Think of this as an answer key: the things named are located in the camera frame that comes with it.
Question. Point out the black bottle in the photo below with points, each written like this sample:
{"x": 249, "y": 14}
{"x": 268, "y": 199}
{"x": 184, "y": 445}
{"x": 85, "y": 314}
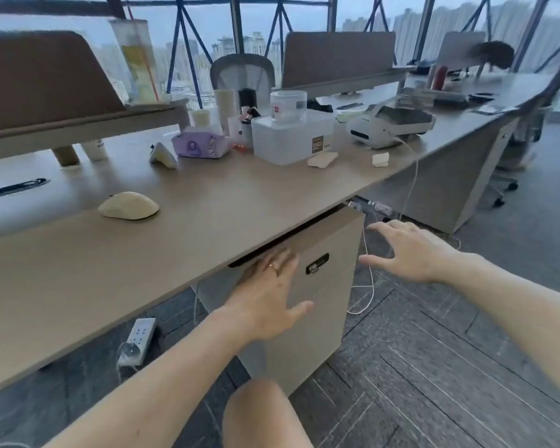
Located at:
{"x": 247, "y": 98}

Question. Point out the beige drawer cabinet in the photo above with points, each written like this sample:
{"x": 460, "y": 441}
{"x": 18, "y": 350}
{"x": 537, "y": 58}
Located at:
{"x": 308, "y": 349}

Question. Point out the black pouch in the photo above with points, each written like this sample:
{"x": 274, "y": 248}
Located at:
{"x": 450, "y": 100}

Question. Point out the grey wheeled office chair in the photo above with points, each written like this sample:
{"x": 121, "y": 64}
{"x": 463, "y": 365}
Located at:
{"x": 527, "y": 130}

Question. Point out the white paper cup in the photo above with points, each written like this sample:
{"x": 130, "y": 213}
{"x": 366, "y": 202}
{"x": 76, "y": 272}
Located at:
{"x": 94, "y": 150}

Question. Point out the person's left forearm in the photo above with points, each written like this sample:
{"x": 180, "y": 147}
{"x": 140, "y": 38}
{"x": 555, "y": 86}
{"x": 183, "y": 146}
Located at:
{"x": 168, "y": 391}

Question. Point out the grey mesh office chair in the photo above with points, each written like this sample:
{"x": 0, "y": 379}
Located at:
{"x": 242, "y": 72}

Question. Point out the clear plastic water bottle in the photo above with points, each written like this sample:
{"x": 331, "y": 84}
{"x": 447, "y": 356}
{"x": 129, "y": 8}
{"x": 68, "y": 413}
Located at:
{"x": 381, "y": 208}

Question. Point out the clear round lidded jar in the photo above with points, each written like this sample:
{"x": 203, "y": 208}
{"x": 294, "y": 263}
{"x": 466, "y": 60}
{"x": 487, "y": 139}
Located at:
{"x": 287, "y": 107}

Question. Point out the tall white paper roll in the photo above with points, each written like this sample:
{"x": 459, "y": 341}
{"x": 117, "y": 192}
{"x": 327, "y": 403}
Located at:
{"x": 225, "y": 109}

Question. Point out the beige divider shelf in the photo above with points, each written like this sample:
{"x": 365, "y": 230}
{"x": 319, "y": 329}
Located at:
{"x": 364, "y": 81}
{"x": 74, "y": 132}

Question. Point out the white VR headset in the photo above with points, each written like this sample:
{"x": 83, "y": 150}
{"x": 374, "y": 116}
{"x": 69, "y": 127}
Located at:
{"x": 378, "y": 130}

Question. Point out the clear drink cup with straw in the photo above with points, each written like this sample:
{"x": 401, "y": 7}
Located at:
{"x": 137, "y": 60}

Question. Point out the black pen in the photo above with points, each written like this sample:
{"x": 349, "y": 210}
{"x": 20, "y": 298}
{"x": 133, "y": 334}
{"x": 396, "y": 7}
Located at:
{"x": 14, "y": 187}

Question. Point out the white translucent storage box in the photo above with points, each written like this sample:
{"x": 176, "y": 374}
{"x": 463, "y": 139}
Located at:
{"x": 284, "y": 142}

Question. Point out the short white paper roll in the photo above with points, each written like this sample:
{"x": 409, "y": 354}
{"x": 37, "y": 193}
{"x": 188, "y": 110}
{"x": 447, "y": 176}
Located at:
{"x": 199, "y": 117}

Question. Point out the person's left hand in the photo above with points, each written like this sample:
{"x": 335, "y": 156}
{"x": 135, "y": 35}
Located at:
{"x": 261, "y": 307}

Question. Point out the person's right forearm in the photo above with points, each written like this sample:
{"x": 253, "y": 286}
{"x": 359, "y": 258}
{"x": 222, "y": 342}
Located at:
{"x": 518, "y": 312}

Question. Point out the red bottle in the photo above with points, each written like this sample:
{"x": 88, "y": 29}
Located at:
{"x": 441, "y": 76}

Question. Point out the beige wooden drawer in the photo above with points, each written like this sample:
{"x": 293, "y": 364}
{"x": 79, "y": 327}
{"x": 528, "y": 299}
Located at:
{"x": 340, "y": 247}

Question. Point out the cream computer mouse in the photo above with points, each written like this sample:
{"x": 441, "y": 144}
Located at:
{"x": 128, "y": 206}

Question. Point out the white power strip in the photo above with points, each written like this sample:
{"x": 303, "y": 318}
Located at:
{"x": 140, "y": 338}

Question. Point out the crumpled white tissue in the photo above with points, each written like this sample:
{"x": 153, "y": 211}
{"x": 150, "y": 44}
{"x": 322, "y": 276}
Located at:
{"x": 380, "y": 159}
{"x": 322, "y": 159}

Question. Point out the person's right hand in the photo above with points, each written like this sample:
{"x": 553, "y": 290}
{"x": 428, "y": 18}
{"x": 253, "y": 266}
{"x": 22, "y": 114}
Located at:
{"x": 415, "y": 256}

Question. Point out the purple tissue pack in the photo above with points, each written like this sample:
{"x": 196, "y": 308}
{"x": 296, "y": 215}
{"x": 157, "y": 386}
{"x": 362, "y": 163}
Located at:
{"x": 198, "y": 146}

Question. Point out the person's bare knee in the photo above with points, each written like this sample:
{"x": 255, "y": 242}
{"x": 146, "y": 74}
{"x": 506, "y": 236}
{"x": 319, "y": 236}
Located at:
{"x": 261, "y": 415}

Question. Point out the black phone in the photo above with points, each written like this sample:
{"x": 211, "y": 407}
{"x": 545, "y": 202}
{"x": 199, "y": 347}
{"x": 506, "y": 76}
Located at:
{"x": 350, "y": 106}

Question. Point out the white yellow curved sponge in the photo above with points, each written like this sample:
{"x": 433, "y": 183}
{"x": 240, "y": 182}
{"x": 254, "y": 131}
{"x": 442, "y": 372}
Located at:
{"x": 164, "y": 156}

